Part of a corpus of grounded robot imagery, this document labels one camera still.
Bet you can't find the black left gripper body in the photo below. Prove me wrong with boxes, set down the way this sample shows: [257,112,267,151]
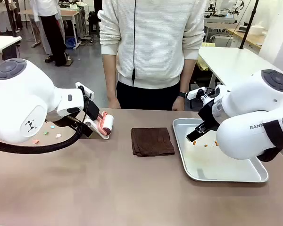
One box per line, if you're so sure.
[83,97,100,120]

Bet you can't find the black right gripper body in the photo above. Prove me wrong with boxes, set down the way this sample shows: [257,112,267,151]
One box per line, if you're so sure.
[197,98,222,133]

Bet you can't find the brown cloth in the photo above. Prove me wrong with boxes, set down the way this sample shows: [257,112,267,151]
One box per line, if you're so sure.
[130,127,175,158]

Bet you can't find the person's left forearm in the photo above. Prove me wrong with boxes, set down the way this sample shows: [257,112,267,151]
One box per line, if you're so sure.
[180,61,197,95]

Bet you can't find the person's right forearm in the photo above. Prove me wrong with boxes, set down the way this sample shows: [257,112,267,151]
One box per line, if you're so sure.
[102,53,120,99]

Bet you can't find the person's right hand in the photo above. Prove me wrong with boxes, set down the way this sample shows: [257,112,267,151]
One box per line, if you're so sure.
[107,96,122,110]

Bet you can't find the person's left hand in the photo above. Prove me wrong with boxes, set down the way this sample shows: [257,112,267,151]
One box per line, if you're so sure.
[172,96,186,111]

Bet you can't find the silver metal tray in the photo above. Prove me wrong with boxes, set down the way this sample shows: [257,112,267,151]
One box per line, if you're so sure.
[172,118,269,183]

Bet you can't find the yellow cloth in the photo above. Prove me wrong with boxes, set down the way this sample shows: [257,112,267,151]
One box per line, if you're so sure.
[197,42,218,72]

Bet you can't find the person's black trousers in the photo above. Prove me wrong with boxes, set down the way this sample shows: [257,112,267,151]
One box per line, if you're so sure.
[116,79,181,110]

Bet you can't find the large white table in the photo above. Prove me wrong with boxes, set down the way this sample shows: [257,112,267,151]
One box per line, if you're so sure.
[198,46,283,88]

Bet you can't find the blue plastic bag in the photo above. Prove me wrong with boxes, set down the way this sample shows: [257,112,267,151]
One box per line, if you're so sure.
[65,37,77,50]

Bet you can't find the wooden desk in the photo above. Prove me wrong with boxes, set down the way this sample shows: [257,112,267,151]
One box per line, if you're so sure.
[226,27,266,50]

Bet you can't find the bystander in white coat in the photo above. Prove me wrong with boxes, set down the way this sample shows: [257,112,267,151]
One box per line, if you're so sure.
[29,0,70,67]

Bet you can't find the person's white sweater torso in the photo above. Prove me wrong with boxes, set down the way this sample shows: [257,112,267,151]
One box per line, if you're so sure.
[98,0,207,89]

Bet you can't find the wooden top workbench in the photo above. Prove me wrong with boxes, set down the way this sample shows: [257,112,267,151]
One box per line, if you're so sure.
[18,9,83,48]

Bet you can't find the black slanted stand pole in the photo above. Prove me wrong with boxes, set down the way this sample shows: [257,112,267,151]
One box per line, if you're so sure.
[239,0,259,49]

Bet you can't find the small white table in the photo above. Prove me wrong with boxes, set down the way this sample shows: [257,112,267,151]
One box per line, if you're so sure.
[0,35,23,57]

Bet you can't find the left arm wrist camera box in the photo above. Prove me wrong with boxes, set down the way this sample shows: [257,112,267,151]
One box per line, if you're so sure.
[75,81,94,97]

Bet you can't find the arm wrist camera box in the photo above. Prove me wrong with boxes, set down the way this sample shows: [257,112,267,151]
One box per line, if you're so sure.
[75,81,94,97]
[186,87,207,100]

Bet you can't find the right arm wrist camera box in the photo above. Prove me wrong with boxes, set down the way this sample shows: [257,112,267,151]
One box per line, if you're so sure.
[186,87,207,100]

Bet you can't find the left arm black cable sleeve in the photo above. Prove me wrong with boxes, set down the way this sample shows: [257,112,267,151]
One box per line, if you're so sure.
[0,92,95,154]

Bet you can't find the arm black cable sleeve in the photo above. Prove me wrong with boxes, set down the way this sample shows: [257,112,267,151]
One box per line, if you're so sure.
[0,92,95,154]
[256,114,283,163]

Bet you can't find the right arm black cable sleeve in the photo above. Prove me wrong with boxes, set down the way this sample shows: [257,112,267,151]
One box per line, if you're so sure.
[256,114,283,163]

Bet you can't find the black lavalier cable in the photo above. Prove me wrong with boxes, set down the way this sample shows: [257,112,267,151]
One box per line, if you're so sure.
[131,0,138,87]

